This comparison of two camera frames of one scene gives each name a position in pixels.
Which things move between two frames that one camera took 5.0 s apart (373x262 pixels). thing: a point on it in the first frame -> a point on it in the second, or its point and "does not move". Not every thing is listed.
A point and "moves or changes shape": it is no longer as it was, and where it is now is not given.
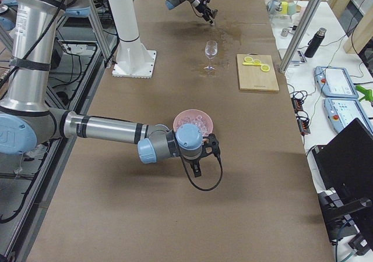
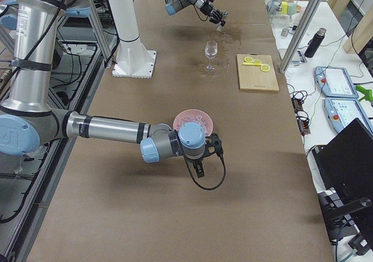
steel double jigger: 215,11 moves or changes shape
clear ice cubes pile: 197,120 does not move
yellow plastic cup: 284,9 does not move
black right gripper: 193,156 does not move
